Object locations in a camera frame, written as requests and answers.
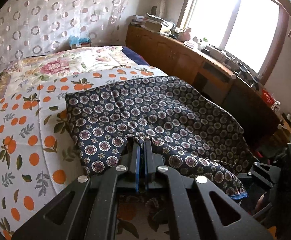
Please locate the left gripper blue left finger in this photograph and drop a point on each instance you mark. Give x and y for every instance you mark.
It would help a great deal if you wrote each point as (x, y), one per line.
(135, 164)

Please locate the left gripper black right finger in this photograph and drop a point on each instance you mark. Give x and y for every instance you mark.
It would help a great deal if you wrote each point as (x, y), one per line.
(152, 161)

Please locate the navy circle patterned garment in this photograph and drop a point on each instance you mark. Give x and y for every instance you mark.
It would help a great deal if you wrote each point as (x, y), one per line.
(193, 135)

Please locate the long wooden cabinet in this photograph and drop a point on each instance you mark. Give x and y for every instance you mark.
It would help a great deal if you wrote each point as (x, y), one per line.
(261, 125)

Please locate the red container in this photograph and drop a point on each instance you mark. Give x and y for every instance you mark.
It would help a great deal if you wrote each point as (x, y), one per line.
(267, 98)

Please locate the orange print bed sheet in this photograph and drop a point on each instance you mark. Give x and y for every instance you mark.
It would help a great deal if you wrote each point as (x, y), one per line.
(37, 158)

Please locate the pink figurine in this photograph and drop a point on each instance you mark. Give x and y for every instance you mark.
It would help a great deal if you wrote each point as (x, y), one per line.
(185, 35)

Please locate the blue tissue box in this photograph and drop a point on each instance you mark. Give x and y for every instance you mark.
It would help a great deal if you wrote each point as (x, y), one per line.
(77, 42)

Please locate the stack of papers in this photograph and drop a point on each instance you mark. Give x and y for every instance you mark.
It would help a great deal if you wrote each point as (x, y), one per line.
(152, 23)

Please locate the floral bed quilt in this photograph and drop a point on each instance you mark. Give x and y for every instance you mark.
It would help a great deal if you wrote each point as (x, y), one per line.
(24, 73)

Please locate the circle patterned curtain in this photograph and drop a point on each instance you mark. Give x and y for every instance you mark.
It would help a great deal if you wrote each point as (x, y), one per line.
(40, 27)

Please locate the window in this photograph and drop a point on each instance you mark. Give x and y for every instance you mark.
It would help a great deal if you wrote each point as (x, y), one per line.
(250, 31)

